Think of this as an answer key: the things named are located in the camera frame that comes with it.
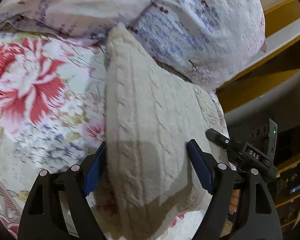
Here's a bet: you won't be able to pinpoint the beige cable-knit sweater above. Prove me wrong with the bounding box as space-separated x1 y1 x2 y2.
105 25 227 239

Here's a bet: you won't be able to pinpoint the wooden bedside shelf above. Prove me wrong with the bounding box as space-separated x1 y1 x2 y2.
275 153 300 235

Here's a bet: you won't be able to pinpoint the floral bed sheet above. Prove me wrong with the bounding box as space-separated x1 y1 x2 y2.
0 32 231 240

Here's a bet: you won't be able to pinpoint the pink floral pillow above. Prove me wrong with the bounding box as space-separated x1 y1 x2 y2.
0 0 267 90

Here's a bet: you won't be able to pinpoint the wooden headboard frame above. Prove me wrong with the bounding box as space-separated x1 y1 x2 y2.
217 0 300 113

